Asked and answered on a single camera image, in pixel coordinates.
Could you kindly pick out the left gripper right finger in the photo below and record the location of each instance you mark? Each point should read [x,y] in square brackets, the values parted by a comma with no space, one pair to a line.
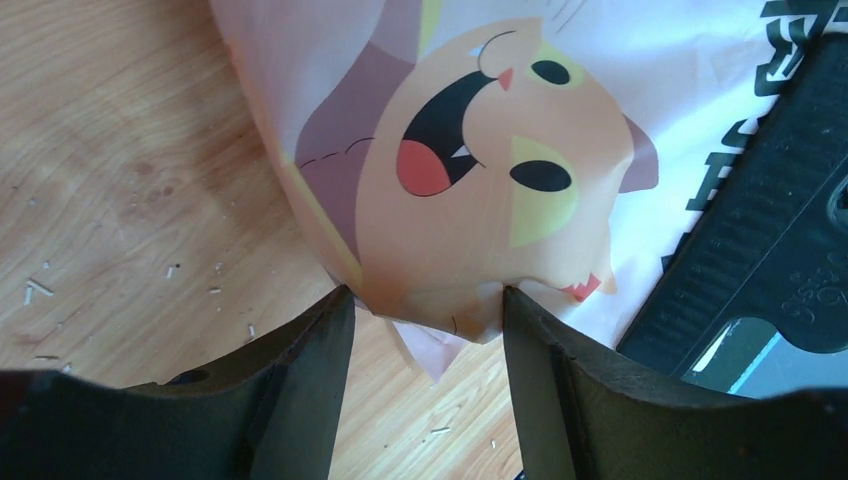
[584,411]

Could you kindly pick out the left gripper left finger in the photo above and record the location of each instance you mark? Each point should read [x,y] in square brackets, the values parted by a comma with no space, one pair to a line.
[268,410]

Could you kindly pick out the black bag clip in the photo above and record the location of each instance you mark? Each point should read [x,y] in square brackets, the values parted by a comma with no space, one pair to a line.
[755,301]

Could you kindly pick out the pink cat litter bag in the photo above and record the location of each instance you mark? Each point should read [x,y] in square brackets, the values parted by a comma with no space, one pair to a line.
[436,152]

